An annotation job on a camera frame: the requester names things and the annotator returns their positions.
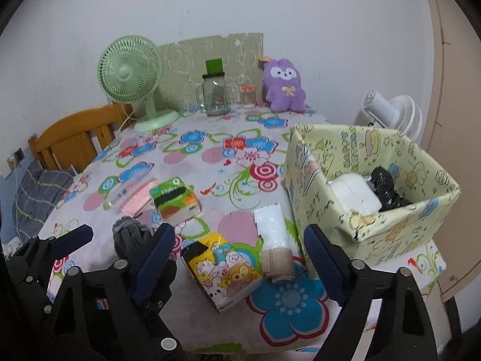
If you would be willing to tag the white plastic packet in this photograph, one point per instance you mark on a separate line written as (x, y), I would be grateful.
(274, 225)

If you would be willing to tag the clear plastic package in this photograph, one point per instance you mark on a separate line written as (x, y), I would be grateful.
(122, 193)

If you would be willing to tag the purple plush toy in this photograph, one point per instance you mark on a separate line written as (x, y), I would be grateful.
(283, 86)

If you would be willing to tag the beige cabinet door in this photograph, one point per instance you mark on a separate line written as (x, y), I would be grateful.
(451, 120)

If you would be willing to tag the small green box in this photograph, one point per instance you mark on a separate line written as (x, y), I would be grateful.
(214, 66)

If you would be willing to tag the beige bandage roll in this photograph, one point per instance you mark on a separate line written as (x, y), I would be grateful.
(278, 265)

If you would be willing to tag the green cardboard panel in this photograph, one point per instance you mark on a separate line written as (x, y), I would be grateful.
(233, 60)

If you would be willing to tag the wall outlet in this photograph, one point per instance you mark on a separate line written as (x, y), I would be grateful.
(17, 155)

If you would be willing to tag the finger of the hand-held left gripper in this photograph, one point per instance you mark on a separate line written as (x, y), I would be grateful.
(71, 238)
(167, 285)

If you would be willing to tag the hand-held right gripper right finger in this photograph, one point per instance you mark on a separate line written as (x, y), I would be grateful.
(323, 263)

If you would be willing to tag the green tissue pack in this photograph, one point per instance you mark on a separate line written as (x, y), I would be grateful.
(174, 203)

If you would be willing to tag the cotton swab jar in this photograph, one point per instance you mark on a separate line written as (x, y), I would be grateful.
(248, 97)

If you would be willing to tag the grey cloth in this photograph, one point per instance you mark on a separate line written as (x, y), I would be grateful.
(129, 237)

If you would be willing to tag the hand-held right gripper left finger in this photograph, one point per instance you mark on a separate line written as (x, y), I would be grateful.
(156, 259)

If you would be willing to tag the glass mug jar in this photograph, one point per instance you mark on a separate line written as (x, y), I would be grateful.
(215, 96)

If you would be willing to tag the pink packet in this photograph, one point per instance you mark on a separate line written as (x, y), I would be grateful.
(137, 199)

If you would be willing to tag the black crumpled cloth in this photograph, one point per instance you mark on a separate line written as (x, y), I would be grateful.
(387, 191)

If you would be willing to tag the white clip fan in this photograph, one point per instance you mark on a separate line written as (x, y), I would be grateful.
(394, 114)

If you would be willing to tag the grey plaid pillow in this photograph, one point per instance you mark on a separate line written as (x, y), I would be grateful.
(37, 195)

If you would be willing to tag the floral tablecloth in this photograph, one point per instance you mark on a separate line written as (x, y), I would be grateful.
(225, 180)

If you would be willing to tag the green desk fan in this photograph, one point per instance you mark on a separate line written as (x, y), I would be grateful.
(126, 71)

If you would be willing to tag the yellow fabric storage box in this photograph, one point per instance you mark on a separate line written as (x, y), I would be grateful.
(312, 191)

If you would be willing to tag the white padded packet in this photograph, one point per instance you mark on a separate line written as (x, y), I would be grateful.
(355, 195)

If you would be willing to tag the yellow cartoon tissue pack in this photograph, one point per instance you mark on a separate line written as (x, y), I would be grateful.
(221, 267)

